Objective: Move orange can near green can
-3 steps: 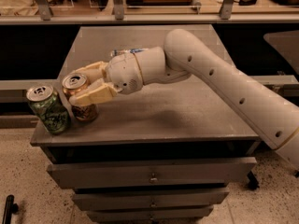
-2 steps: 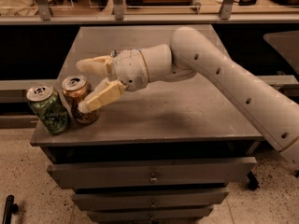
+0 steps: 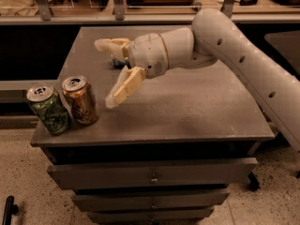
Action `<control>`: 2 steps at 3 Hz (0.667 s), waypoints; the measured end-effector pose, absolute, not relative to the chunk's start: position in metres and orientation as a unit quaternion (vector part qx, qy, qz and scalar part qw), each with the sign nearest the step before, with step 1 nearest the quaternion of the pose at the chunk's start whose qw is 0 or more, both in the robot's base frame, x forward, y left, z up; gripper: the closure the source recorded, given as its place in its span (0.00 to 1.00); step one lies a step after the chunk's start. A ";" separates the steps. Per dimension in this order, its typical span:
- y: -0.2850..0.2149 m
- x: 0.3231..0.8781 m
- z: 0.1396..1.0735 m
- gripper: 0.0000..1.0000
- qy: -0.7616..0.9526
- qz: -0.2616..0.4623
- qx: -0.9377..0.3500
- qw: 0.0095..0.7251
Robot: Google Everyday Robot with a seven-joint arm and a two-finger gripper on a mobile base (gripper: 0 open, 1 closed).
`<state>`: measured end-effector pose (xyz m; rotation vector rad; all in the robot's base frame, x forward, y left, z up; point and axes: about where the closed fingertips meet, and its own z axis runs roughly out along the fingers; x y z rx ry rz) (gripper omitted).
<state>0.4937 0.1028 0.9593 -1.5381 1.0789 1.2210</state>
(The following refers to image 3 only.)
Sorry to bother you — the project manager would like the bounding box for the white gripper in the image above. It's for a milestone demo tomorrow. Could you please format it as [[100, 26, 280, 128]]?
[[94, 33, 168, 109]]

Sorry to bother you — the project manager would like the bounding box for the orange soda can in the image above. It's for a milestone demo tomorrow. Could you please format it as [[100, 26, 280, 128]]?
[[62, 75, 99, 125]]

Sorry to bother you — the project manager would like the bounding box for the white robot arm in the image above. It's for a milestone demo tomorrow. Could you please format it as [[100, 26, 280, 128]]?
[[95, 8, 300, 151]]

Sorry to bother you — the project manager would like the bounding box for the blue can lying down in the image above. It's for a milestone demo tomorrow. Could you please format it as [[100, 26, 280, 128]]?
[[112, 57, 131, 69]]

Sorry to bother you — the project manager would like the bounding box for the green soda can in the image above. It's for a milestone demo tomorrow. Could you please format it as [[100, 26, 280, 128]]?
[[26, 85, 70, 135]]

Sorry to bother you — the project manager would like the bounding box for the grey metal railing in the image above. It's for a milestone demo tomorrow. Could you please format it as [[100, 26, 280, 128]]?
[[0, 0, 300, 24]]

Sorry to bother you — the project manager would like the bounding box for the grey drawer cabinet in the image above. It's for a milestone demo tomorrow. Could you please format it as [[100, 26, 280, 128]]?
[[30, 24, 276, 225]]

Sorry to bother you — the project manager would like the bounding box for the top grey drawer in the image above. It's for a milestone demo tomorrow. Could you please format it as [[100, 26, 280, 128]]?
[[48, 157, 257, 189]]

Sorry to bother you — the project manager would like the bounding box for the grey drawer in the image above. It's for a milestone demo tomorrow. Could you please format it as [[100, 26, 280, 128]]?
[[48, 157, 257, 189], [87, 206, 215, 224], [72, 188, 230, 212]]

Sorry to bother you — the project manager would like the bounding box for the middle grey drawer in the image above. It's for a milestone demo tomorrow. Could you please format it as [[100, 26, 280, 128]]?
[[72, 188, 230, 212]]

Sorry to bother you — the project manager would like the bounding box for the bottom grey drawer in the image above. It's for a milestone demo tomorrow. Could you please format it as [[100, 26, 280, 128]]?
[[87, 206, 215, 224]]

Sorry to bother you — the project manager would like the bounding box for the black cabinet caster wheel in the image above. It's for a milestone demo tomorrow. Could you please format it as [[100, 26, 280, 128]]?
[[248, 172, 260, 191]]

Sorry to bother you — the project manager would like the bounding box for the black handle on floor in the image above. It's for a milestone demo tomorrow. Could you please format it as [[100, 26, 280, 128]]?
[[2, 196, 19, 225]]

